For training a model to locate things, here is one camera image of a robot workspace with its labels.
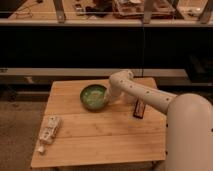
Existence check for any wooden folding table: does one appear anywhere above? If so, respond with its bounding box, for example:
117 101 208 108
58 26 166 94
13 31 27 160
31 80 165 168

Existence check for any green ceramic bowl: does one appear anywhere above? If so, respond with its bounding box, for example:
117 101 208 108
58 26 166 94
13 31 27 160
80 84 107 111

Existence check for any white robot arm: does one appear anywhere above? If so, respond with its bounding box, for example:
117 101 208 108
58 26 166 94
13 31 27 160
105 70 213 171

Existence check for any dark rectangular snack package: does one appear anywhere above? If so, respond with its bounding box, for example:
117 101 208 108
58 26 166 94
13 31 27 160
133 100 146 119

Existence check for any white plastic cup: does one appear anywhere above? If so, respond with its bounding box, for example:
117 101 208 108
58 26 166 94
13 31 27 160
124 93 135 103

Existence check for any small white plug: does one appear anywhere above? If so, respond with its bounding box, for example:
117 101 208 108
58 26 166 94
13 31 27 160
37 146 45 155

